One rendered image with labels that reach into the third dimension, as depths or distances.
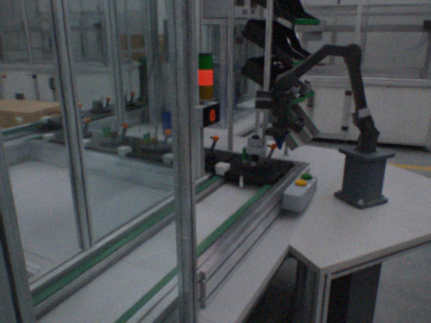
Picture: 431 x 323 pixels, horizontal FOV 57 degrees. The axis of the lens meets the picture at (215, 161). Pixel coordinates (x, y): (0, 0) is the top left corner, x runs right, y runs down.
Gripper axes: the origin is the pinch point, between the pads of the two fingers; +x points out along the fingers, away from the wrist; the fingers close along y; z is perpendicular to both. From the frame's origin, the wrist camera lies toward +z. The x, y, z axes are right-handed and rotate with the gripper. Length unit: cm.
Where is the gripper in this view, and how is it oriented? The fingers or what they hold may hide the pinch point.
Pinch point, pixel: (280, 140)
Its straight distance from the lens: 152.8
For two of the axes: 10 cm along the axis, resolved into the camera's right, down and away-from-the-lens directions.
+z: 8.8, 1.6, -4.5
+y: 4.8, -2.8, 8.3
